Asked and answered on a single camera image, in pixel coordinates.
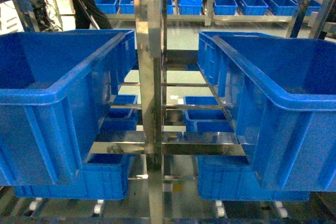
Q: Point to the large blue bin left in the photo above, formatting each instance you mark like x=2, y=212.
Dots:
x=55, y=93

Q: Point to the large blue bin right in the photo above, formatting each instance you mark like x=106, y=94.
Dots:
x=279, y=95

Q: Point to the blue bin shelf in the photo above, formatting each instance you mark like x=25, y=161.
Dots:
x=230, y=178
x=103, y=176

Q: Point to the steel rack centre column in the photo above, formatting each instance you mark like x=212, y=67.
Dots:
x=151, y=39

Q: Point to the large blue bin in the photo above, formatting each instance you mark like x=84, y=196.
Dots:
x=55, y=93
x=279, y=95

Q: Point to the blue bin lower right shelf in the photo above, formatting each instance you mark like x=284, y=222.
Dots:
x=230, y=178

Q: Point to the steel cross shelf beam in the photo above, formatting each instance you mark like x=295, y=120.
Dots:
x=173, y=143

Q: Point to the blue bin lower left shelf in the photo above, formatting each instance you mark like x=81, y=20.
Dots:
x=103, y=176

